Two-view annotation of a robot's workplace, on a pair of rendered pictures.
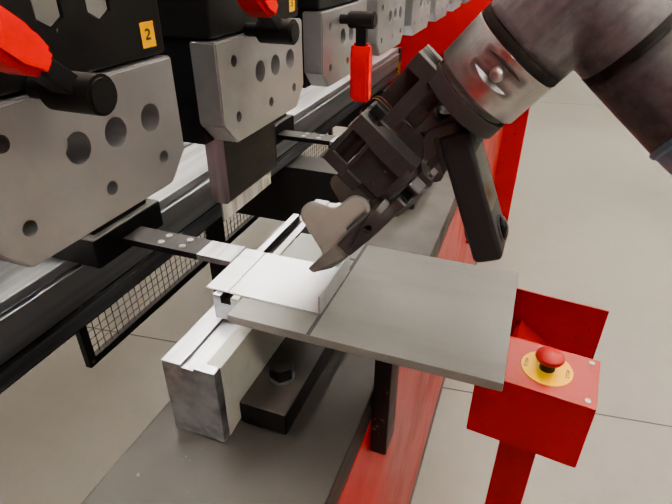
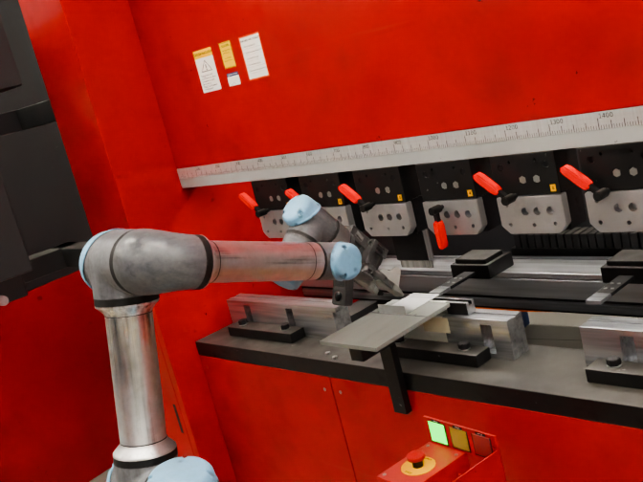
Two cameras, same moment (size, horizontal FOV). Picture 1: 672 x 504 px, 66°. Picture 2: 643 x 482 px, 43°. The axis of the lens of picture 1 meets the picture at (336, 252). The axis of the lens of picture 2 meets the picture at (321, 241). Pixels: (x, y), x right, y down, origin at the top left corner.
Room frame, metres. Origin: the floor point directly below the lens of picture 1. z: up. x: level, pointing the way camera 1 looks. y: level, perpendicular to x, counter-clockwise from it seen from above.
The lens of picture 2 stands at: (1.22, -1.69, 1.61)
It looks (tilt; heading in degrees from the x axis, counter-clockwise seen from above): 12 degrees down; 119
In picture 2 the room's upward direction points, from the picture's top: 14 degrees counter-clockwise
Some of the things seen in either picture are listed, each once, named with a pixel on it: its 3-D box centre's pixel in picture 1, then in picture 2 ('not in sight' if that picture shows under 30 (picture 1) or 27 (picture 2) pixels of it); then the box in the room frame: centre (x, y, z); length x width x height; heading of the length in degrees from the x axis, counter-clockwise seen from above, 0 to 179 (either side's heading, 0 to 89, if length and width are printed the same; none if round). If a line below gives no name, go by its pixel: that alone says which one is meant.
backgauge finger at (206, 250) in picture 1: (144, 231); (464, 273); (0.56, 0.23, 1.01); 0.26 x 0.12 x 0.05; 69
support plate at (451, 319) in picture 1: (381, 296); (385, 323); (0.44, -0.05, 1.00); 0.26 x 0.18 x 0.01; 69
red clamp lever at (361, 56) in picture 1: (356, 57); (440, 227); (0.62, -0.02, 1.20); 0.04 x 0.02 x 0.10; 69
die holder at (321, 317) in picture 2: not in sight; (287, 315); (-0.02, 0.29, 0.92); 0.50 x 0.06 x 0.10; 159
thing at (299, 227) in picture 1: (270, 261); (437, 304); (0.53, 0.08, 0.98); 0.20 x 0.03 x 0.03; 159
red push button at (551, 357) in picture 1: (548, 362); (416, 461); (0.56, -0.31, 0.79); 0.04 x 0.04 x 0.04
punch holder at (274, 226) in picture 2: not in sight; (285, 205); (0.10, 0.24, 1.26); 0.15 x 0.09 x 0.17; 159
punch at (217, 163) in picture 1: (244, 158); (412, 249); (0.50, 0.09, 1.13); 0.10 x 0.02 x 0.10; 159
